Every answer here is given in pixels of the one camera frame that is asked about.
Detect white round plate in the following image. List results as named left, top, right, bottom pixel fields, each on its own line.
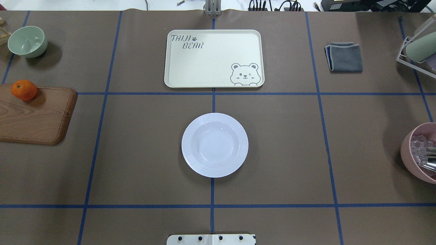
left=181, top=113, right=249, bottom=178

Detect orange fruit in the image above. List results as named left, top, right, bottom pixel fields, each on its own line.
left=11, top=80, right=37, bottom=101

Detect cream bear print tray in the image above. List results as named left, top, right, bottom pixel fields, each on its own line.
left=164, top=30, right=265, bottom=88

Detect grey folded cloth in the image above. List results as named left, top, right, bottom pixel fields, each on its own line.
left=324, top=42, right=363, bottom=72

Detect wooden cutting board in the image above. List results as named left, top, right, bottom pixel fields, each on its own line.
left=0, top=85, right=78, bottom=145

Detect clear ice cubes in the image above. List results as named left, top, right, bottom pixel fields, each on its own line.
left=410, top=135, right=436, bottom=171

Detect light green bowl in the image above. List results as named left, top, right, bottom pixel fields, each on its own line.
left=7, top=26, right=48, bottom=59

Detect pink bowl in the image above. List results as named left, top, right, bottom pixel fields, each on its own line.
left=400, top=122, right=436, bottom=184

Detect pale green cup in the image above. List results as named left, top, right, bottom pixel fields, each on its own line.
left=405, top=32, right=436, bottom=62

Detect wooden mug rack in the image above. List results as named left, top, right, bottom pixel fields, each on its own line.
left=0, top=18, right=12, bottom=46

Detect grey metal camera post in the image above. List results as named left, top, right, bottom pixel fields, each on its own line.
left=203, top=0, right=222, bottom=16

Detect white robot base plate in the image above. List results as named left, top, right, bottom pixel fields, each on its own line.
left=166, top=234, right=256, bottom=245

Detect white wire cup rack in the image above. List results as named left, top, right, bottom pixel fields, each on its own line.
left=396, top=14, right=436, bottom=79

